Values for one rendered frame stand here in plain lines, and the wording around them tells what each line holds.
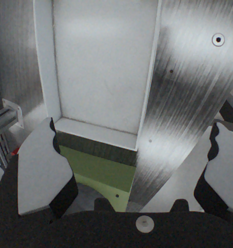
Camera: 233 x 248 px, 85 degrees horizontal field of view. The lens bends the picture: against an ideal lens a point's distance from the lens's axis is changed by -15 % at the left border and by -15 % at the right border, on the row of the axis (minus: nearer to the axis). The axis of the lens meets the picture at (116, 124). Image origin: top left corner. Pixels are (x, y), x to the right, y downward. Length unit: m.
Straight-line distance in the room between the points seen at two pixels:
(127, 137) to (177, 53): 0.18
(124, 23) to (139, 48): 0.05
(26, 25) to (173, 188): 0.54
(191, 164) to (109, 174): 0.20
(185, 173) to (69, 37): 0.39
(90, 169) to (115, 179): 0.07
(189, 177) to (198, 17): 0.34
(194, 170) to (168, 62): 0.25
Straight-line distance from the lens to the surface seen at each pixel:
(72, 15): 0.31
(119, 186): 0.35
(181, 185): 0.44
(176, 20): 0.26
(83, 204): 0.38
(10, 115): 0.50
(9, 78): 0.48
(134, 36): 0.26
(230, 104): 0.57
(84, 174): 0.37
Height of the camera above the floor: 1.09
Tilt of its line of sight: 54 degrees down
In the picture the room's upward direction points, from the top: 150 degrees counter-clockwise
